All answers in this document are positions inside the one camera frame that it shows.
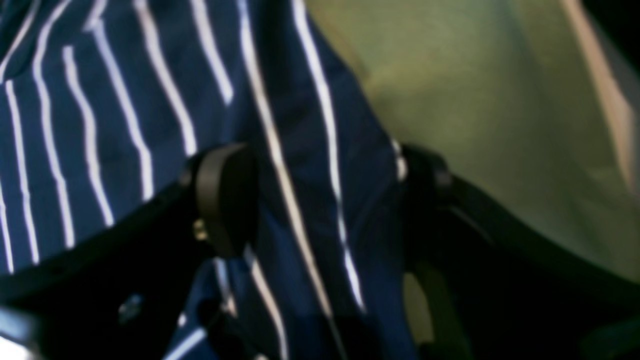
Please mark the navy white striped T-shirt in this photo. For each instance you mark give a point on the navy white striped T-shirt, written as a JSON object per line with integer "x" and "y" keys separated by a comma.
{"x": 103, "y": 103}

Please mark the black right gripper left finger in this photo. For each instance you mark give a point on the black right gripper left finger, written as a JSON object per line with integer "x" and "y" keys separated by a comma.
{"x": 118, "y": 295}

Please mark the light green table cloth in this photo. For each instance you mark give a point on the light green table cloth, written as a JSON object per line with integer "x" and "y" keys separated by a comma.
{"x": 528, "y": 100}

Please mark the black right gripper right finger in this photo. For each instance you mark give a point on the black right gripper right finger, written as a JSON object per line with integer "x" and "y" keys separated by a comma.
{"x": 499, "y": 290}

